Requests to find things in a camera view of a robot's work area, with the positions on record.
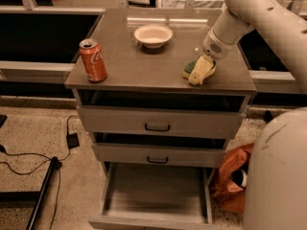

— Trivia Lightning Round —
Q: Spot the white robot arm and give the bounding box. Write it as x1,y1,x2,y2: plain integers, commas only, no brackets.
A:
184,0,307,230

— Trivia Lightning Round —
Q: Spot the top grey drawer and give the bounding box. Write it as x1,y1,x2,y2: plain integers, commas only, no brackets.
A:
77,105,244,139

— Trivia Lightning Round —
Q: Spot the bottom grey open drawer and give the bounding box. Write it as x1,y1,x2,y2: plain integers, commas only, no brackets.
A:
89,163,214,230

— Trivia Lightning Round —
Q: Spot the black stand leg right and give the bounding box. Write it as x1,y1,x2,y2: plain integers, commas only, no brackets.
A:
264,110,273,123

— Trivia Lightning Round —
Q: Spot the black stand leg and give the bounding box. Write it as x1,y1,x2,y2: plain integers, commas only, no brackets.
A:
0,157,61,230
264,110,273,123

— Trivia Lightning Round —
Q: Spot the white bowl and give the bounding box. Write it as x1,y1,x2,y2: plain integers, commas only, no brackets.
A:
134,25,173,49

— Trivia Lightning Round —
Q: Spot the middle grey drawer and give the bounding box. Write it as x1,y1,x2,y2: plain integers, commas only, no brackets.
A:
92,144,224,168

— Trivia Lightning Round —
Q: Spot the grey three-drawer cabinet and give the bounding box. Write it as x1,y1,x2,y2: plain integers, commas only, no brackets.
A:
64,7,258,230

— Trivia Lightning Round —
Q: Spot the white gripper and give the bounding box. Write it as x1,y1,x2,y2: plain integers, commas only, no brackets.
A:
188,30,234,85

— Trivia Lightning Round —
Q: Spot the black cable on floor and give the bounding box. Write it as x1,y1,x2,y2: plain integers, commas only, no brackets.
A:
0,114,80,230

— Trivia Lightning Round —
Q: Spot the green and yellow sponge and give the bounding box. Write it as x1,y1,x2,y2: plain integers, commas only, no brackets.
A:
182,60,216,79

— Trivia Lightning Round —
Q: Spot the black stand leg left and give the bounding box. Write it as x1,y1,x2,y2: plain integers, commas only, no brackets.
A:
0,157,61,230

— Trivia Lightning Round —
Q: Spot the orange backpack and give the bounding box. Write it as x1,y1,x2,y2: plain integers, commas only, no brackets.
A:
210,143,253,214

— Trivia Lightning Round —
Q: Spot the metal railing frame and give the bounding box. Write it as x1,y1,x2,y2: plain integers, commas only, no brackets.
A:
0,0,307,94

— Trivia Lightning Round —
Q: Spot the black power adapter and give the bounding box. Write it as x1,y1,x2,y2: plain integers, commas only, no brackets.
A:
66,133,80,149

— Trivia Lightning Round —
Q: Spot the red cola can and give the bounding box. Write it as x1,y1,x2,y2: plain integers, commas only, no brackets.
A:
79,38,107,82

